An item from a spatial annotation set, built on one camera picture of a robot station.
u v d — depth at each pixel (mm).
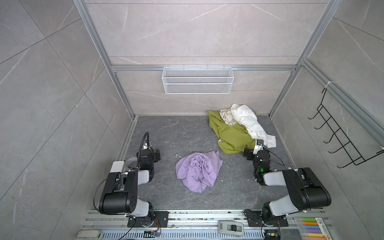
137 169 619
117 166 859
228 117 1141
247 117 1068
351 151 623
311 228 705
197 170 858
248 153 834
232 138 1048
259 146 785
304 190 441
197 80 1009
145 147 812
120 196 444
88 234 664
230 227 691
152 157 733
